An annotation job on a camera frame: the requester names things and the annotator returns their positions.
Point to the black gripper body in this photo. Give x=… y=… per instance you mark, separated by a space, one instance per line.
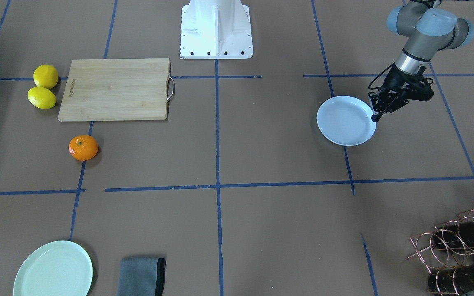
x=394 y=81

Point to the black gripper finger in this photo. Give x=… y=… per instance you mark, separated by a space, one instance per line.
x=377 y=115

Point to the light blue plate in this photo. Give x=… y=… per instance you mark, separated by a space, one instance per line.
x=345 y=121

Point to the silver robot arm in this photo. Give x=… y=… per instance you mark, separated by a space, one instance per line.
x=429 y=30

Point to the light green plate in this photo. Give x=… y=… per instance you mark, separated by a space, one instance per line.
x=59 y=268

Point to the dark wine bottle middle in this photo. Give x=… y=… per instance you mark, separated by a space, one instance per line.
x=458 y=236

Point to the dark wine bottle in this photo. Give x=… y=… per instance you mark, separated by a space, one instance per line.
x=452 y=282
x=458 y=236

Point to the dark wine bottle front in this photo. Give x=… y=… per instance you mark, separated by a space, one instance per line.
x=452 y=282

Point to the bamboo cutting board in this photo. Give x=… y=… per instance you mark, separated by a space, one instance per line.
x=117 y=89

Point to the grey folded cloth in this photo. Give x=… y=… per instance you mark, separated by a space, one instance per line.
x=141 y=276

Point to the orange fruit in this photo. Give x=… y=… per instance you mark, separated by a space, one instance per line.
x=83 y=147

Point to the yellow lemon far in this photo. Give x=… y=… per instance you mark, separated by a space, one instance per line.
x=46 y=76

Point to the yellow lemon near board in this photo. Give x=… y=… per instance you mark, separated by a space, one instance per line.
x=41 y=97

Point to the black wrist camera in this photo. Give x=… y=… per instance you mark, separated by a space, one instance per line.
x=418 y=88

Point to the copper wire bottle rack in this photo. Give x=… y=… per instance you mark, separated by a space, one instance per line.
x=447 y=253

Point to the white camera pole base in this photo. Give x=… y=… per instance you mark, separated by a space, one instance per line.
x=215 y=29

